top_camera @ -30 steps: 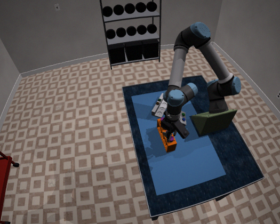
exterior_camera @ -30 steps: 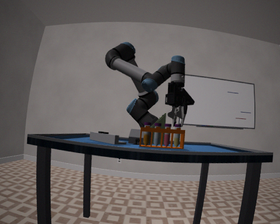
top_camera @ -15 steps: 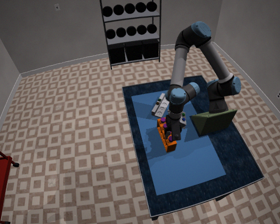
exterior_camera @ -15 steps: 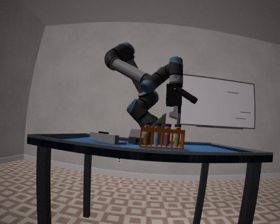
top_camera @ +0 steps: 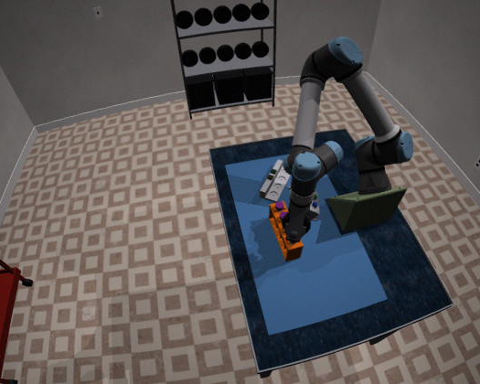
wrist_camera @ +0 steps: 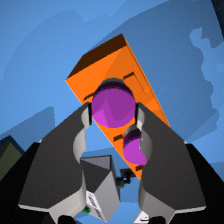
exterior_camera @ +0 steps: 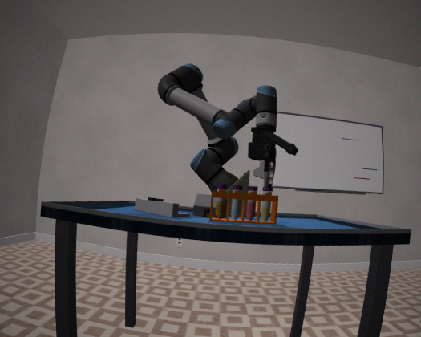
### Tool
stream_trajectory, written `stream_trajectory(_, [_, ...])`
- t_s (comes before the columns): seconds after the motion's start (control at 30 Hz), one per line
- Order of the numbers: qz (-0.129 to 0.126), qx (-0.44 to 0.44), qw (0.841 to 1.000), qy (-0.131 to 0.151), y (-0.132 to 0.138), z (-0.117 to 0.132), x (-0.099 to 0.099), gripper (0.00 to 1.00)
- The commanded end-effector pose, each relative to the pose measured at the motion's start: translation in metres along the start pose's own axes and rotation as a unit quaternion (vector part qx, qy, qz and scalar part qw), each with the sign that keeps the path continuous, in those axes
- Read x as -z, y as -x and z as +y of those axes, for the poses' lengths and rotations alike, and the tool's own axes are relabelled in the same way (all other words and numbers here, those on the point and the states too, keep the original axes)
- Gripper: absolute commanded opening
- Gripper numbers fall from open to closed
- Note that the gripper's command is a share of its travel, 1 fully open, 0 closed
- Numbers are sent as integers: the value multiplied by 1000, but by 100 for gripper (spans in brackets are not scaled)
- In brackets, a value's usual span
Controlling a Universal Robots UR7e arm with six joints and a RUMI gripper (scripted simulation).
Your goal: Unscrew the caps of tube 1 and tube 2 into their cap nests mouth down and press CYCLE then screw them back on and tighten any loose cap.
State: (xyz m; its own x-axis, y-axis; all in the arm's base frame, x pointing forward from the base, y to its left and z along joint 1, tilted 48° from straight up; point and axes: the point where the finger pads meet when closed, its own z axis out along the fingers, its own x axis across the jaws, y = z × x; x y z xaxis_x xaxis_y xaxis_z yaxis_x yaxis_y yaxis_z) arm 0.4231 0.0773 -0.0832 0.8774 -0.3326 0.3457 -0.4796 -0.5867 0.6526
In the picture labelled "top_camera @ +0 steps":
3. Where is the white button housing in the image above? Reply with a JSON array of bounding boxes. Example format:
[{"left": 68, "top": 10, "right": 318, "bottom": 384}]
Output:
[{"left": 308, "top": 192, "right": 319, "bottom": 221}]

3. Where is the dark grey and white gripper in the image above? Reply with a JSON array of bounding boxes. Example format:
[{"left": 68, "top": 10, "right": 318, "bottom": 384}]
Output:
[{"left": 282, "top": 198, "right": 312, "bottom": 238}]

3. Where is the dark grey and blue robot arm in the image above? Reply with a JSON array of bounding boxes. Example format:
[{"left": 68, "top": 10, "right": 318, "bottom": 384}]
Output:
[{"left": 283, "top": 37, "right": 413, "bottom": 242}]

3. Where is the orange tube rack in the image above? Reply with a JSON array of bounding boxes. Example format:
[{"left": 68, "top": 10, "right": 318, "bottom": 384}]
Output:
[{"left": 269, "top": 203, "right": 304, "bottom": 261}]

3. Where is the blue flat work mat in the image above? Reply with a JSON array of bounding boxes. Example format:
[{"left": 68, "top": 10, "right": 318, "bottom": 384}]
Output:
[{"left": 225, "top": 155, "right": 388, "bottom": 335}]

